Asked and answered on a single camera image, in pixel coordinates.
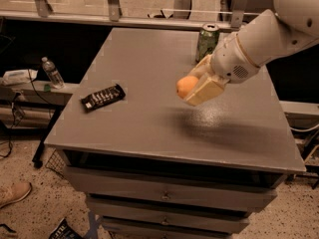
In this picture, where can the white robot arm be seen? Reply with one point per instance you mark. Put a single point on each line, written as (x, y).
(288, 28)

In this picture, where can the orange fruit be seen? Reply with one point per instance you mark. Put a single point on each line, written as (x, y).
(185, 85)

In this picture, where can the green soda can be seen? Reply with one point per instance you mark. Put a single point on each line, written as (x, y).
(208, 37)

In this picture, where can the white tissue pack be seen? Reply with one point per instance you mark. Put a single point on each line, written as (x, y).
(18, 77)

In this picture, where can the tan shoe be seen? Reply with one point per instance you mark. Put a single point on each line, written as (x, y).
(14, 193)

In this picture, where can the low grey side bench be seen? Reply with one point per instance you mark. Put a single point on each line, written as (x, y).
(34, 95)

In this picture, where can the grey drawer cabinet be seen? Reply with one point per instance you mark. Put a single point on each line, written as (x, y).
(150, 165)

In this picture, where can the wire mesh basket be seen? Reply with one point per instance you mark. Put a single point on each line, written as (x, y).
(56, 164)

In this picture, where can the black rxbar chocolate bar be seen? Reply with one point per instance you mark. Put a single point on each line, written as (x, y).
(103, 98)

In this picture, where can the black snack bag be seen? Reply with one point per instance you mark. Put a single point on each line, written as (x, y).
(64, 231)

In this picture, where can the clear plastic water bottle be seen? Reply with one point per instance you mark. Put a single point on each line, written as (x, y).
(52, 73)

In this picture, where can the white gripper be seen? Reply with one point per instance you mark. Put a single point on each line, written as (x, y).
(231, 61)

